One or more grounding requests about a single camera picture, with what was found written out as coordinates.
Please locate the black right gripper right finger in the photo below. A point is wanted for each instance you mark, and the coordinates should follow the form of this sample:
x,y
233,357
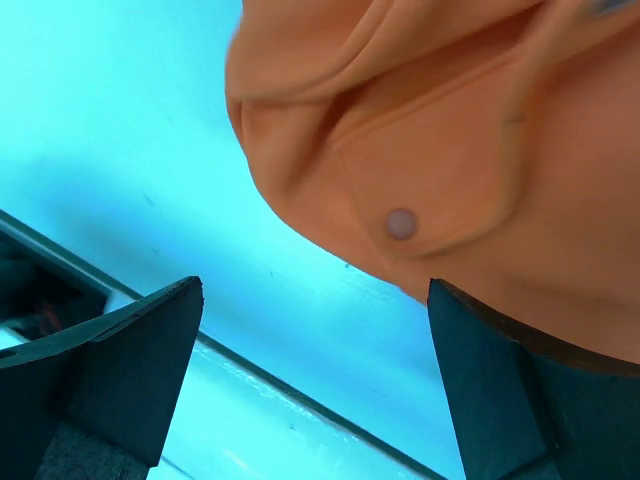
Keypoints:
x,y
527,405

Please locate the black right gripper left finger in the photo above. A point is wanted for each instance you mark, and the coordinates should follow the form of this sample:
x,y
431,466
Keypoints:
x,y
95,401

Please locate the orange jacket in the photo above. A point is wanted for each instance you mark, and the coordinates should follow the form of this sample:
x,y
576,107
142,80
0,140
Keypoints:
x,y
490,144

